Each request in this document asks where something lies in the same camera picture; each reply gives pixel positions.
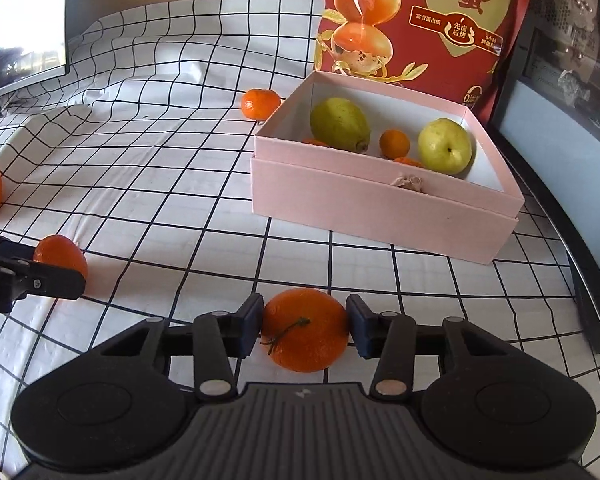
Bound black monitor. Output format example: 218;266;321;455
0;0;71;98

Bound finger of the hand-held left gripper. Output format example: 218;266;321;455
0;225;36;263
0;252;87;302

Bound red snack bag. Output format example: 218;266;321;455
312;0;540;123

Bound white checked tablecloth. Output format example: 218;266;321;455
0;0;600;480

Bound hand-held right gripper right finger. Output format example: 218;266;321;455
345;294;506;403

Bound yellow-green pear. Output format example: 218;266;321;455
418;117;473;176
309;97;372;153

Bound small orange mandarin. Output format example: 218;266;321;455
379;129;411;159

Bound black computer case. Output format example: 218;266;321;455
480;0;600;356

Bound pink gift box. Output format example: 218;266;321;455
250;71;526;265

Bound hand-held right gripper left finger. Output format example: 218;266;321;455
100;292;265;403

